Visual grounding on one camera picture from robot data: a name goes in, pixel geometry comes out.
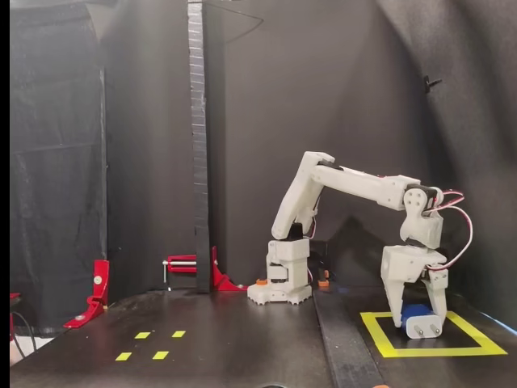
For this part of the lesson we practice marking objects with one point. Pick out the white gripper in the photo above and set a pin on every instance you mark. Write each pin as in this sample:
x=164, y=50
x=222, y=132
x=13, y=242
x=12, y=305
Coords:
x=404, y=264

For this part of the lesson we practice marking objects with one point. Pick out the blue white USB charger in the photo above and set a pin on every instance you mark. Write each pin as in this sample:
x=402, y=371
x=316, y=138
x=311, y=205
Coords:
x=422, y=327

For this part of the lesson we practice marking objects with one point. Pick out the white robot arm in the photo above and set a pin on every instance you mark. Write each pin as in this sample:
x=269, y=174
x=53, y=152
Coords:
x=355, y=186

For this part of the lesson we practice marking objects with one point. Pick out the yellow tape square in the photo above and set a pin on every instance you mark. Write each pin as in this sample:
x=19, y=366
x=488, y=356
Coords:
x=444, y=352

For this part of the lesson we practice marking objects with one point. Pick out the black table strip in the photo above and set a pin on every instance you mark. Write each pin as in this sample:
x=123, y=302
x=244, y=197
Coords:
x=343, y=347

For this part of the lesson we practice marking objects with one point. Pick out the orange black spring clamp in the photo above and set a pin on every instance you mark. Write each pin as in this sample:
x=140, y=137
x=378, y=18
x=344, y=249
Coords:
x=323, y=283
x=261, y=282

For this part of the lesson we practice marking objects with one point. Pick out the black curtain clip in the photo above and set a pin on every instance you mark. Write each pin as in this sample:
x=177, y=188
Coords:
x=427, y=84

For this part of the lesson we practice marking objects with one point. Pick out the red screw clamp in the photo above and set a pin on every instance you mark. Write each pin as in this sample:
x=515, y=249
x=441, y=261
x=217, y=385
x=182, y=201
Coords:
x=182, y=258

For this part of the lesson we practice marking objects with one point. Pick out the small yellow tape marker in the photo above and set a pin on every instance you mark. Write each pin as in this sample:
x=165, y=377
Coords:
x=142, y=335
x=179, y=334
x=161, y=355
x=124, y=356

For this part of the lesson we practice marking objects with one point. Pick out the black cloth curtain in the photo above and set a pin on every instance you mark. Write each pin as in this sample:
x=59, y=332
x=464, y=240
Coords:
x=56, y=161

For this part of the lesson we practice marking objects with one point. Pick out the red metal corner bracket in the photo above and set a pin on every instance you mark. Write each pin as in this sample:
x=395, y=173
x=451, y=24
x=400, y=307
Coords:
x=220, y=281

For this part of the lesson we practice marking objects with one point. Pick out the black vertical post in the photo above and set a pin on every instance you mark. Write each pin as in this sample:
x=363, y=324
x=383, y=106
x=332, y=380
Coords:
x=200, y=121

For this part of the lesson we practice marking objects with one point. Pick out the red metal angle bracket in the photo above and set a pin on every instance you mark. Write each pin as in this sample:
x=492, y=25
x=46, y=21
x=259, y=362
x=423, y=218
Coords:
x=101, y=279

